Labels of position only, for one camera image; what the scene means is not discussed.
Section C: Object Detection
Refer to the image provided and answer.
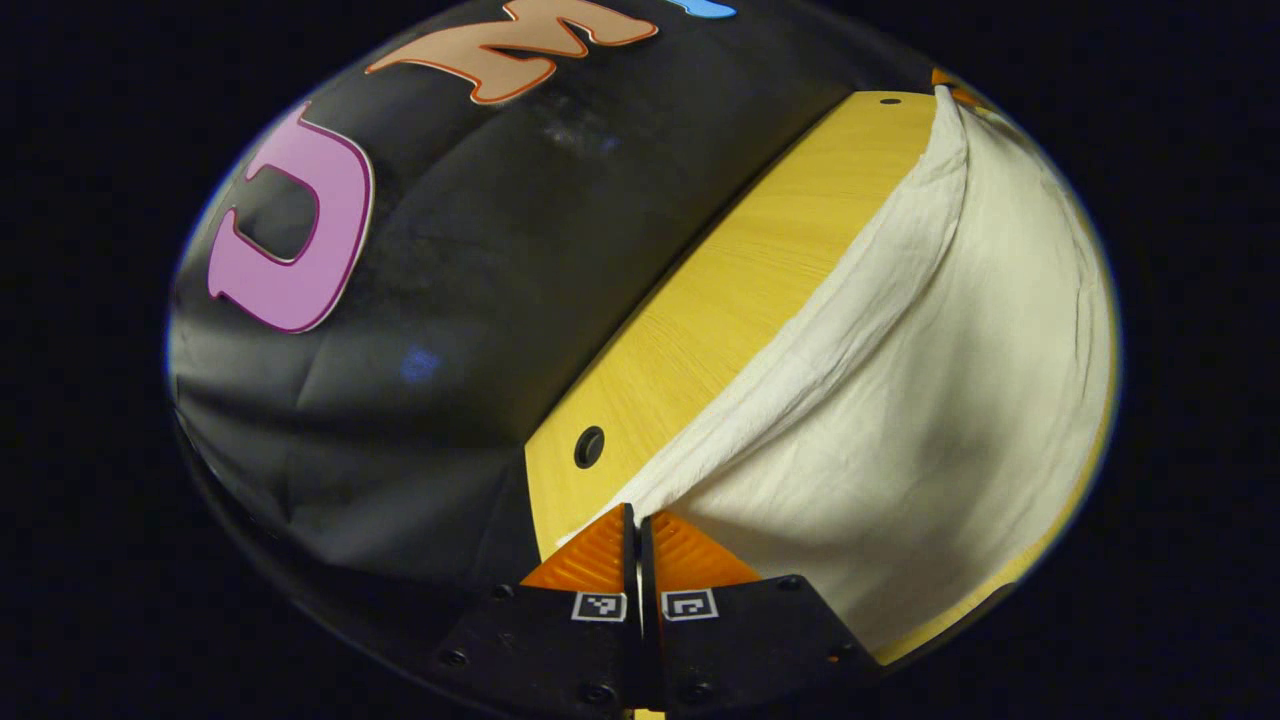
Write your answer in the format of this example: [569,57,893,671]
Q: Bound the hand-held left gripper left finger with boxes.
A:
[430,503,642,717]

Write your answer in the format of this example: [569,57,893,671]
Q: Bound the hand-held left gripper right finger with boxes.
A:
[640,510,887,718]

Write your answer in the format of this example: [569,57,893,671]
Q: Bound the cream white jeans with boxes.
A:
[555,85,1117,657]

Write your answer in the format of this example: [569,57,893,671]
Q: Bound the black backdrop cloth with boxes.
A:
[168,0,941,626]

